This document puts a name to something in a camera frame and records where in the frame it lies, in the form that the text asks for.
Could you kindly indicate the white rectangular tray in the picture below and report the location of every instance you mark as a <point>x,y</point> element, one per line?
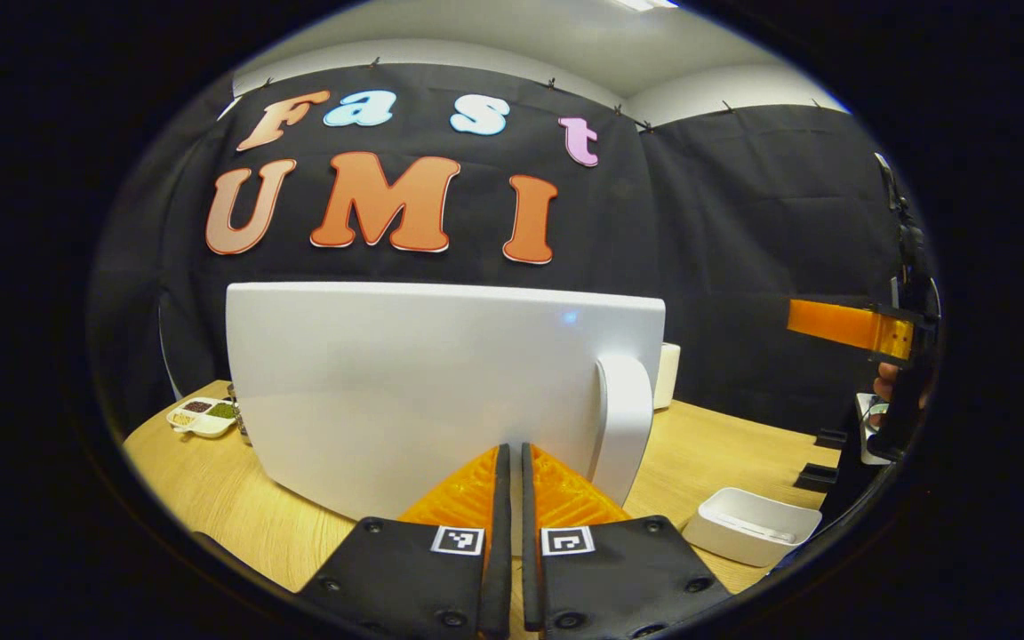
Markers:
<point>748,529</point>

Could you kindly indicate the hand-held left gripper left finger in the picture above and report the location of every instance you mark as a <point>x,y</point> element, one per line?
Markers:
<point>501,551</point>

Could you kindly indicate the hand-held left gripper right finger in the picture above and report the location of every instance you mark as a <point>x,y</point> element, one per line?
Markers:
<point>532,551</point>

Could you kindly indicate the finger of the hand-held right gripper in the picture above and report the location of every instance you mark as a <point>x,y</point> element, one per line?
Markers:
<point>841,326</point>

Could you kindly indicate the white toaster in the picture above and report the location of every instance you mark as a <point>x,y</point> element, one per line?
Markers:
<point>668,378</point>

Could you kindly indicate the long ceiling light panel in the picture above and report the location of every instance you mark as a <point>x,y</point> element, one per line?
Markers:
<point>645,4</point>

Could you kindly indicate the white microwave oven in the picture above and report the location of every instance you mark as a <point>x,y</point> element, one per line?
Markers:
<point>388,391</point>

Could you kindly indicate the white sectioned bean dish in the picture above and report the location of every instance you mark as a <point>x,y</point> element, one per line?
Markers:
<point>201,418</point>

